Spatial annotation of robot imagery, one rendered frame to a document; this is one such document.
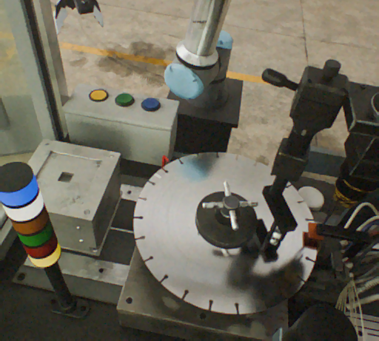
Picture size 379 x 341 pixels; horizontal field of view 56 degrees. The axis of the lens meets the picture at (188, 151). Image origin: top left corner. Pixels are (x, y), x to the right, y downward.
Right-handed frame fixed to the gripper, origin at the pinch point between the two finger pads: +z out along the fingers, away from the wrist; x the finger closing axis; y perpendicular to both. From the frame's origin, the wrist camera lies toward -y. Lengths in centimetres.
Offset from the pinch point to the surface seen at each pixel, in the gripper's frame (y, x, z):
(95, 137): -36.3, 9.1, 10.0
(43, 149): -44.4, 22.6, 0.8
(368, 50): 52, -257, 91
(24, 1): -38, 18, -29
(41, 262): -75, 29, -8
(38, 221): -75, 27, -18
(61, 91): -28.9, 14.0, -1.6
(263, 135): 5, -104, 91
